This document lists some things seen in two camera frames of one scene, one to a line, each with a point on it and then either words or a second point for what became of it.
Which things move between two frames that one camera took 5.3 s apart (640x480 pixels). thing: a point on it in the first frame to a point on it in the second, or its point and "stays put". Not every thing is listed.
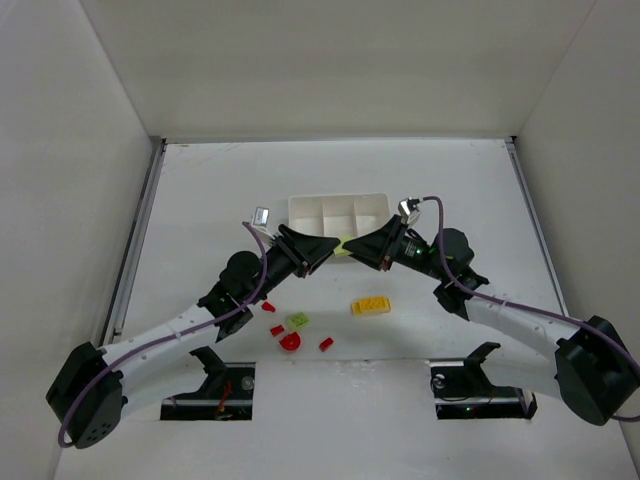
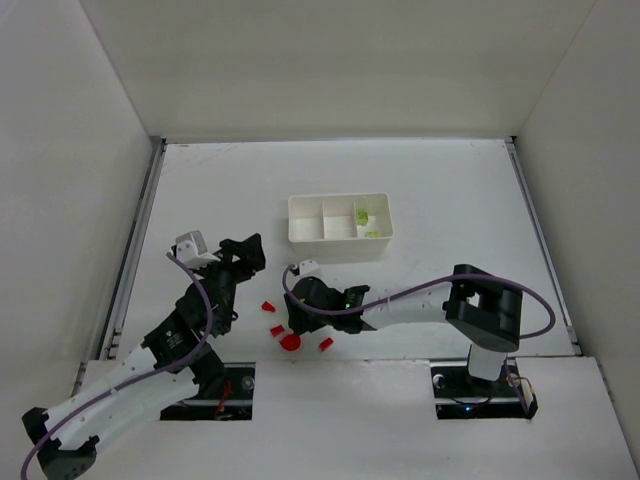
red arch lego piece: x=290 y=342 stays put
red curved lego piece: x=275 y=331 stays put
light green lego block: x=340 y=250 to x=362 y=217
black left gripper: x=293 y=251 to x=239 y=255
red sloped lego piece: x=268 y=307 stays put
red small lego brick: x=325 y=344 stays put
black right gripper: x=391 y=243 to x=301 y=310
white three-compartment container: x=339 y=216 stays put
